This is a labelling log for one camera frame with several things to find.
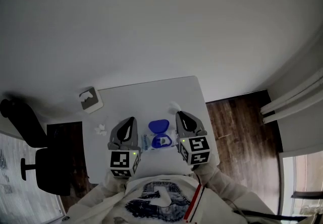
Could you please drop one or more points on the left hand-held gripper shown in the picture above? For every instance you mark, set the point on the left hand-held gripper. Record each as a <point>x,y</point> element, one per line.
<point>123,161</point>

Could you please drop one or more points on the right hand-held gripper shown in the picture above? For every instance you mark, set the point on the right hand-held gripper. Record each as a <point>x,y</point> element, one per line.
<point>199,149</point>

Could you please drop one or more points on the black office chair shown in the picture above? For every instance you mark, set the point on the black office chair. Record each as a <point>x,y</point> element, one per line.
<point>50,167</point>

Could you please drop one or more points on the grey-topped white tissue box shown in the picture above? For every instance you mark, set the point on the grey-topped white tissue box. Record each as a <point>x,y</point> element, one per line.
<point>90,102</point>

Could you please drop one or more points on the frosted glass partition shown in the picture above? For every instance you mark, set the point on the frosted glass partition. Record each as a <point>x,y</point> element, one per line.
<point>20,192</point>

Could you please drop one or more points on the white wall pipe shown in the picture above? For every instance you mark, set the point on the white wall pipe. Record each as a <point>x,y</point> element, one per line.
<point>290,94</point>
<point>292,108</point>

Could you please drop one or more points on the crumpled white tissue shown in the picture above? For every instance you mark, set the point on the crumpled white tissue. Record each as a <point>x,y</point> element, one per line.
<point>101,129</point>

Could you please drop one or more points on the white printed sweatshirt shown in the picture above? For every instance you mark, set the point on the white printed sweatshirt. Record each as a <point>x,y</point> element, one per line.
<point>156,200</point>

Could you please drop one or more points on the person's right forearm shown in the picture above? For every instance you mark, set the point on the person's right forearm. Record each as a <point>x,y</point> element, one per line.
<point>219,182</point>

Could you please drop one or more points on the black-framed window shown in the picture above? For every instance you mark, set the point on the black-framed window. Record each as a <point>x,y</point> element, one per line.
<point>308,175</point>

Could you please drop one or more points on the clear plastic packet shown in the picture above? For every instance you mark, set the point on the clear plastic packet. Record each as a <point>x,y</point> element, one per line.
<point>157,142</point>

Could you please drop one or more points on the white table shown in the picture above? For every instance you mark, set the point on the white table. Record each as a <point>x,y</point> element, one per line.
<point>151,97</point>

